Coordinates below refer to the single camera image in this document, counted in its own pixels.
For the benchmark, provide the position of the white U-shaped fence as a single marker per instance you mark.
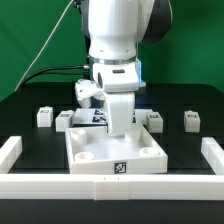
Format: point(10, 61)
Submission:
point(102, 187)

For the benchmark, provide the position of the white square table top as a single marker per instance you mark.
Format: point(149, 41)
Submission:
point(91, 150)

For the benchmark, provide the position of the white fiducial tag sheet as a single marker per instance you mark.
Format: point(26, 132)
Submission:
point(95, 116)

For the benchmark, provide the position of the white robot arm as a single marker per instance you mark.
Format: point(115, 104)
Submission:
point(114, 28)

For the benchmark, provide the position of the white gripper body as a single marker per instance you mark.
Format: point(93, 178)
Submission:
point(115, 86)

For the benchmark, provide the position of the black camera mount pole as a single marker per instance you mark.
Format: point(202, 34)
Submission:
point(86, 43)

